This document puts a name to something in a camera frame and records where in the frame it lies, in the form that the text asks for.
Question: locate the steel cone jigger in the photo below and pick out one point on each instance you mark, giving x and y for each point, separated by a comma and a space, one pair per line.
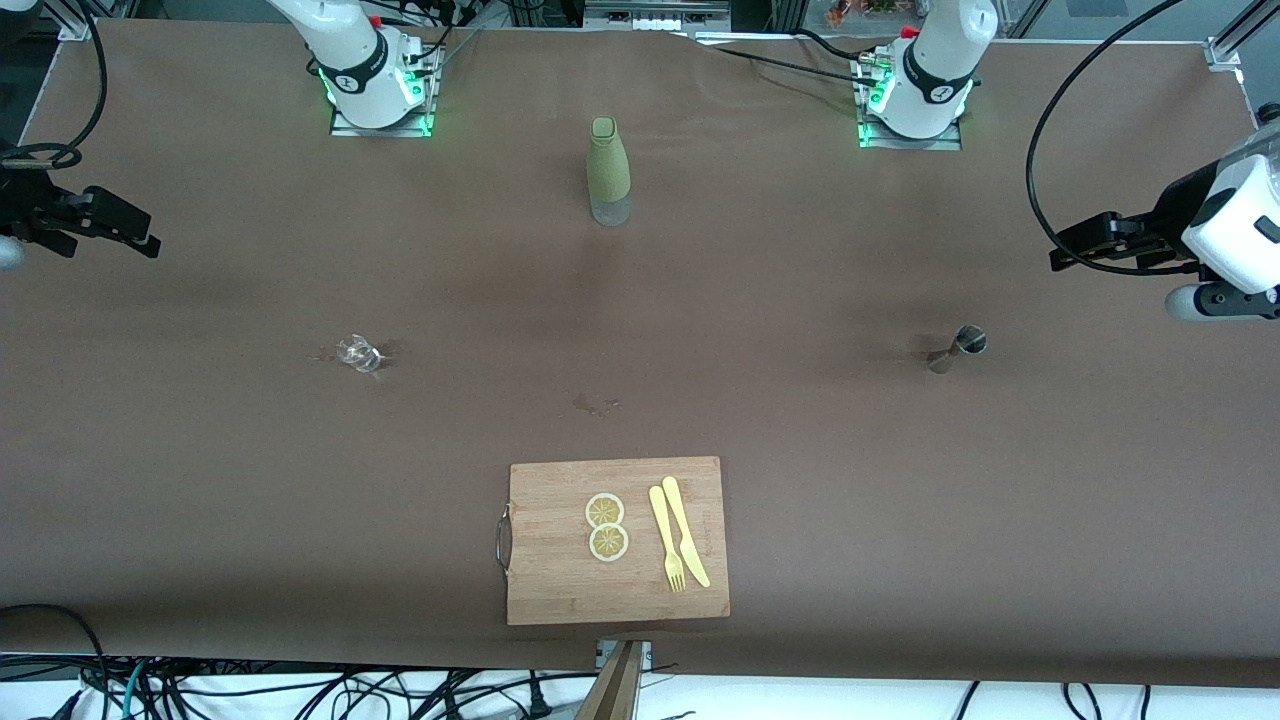
968, 342

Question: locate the wooden post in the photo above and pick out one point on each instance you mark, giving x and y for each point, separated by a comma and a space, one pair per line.
615, 690

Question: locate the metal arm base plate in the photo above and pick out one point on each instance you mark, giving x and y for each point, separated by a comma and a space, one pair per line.
345, 125
880, 143

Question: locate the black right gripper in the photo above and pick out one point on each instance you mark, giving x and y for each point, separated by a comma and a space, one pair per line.
30, 208

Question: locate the clear glass cup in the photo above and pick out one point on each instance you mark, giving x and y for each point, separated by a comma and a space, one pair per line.
360, 353

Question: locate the aluminium frame profile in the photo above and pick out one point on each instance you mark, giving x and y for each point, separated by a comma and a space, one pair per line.
1225, 50
80, 25

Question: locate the yellow plastic knife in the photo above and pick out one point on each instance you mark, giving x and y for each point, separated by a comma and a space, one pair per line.
680, 520

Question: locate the green sleeved glass bottle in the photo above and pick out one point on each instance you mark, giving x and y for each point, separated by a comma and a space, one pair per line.
608, 170

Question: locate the small metal bracket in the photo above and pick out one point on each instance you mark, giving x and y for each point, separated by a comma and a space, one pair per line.
646, 655

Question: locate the yellow plastic fork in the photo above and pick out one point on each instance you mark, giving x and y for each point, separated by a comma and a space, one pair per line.
662, 525

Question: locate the lemon slice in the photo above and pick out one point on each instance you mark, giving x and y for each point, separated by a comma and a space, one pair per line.
608, 542
604, 510

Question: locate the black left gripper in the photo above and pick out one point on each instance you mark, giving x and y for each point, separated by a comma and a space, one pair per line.
1171, 213

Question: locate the bamboo cutting board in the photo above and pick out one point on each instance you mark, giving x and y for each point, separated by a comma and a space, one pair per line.
560, 580

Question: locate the brown table cover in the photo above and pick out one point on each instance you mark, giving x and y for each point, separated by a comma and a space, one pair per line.
850, 500

